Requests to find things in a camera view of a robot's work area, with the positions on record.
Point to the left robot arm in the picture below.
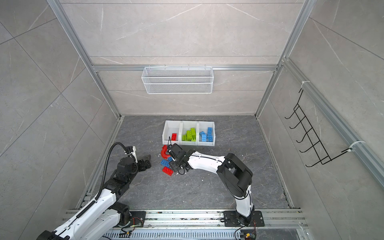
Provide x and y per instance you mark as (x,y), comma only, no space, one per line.
(104,212)

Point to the red lego brick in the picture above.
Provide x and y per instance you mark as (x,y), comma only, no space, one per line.
(174,137)
(168,171)

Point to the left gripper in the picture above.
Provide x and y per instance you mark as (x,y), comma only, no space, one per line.
(142,166)

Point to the white bin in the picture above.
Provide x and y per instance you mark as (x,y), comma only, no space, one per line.
(202,126)
(185,126)
(171,127)

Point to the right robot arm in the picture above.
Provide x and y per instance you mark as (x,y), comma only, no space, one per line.
(235,175)

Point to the black wire hook rack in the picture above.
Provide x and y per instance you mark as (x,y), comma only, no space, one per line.
(310,135)

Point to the white wire mesh basket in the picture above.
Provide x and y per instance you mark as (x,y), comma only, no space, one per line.
(178,80)

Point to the white right bin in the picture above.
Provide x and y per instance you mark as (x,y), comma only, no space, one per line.
(202,126)

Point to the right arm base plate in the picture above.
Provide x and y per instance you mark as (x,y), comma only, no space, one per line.
(234,219)

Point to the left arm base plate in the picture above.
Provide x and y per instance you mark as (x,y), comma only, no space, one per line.
(133,218)

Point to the aluminium rail front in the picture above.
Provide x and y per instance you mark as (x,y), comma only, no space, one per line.
(199,219)

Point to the white middle bin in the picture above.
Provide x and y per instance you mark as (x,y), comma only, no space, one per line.
(185,126)

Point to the white left bin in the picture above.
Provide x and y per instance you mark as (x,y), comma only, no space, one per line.
(171,127)

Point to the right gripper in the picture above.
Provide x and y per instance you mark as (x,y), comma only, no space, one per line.
(174,166)

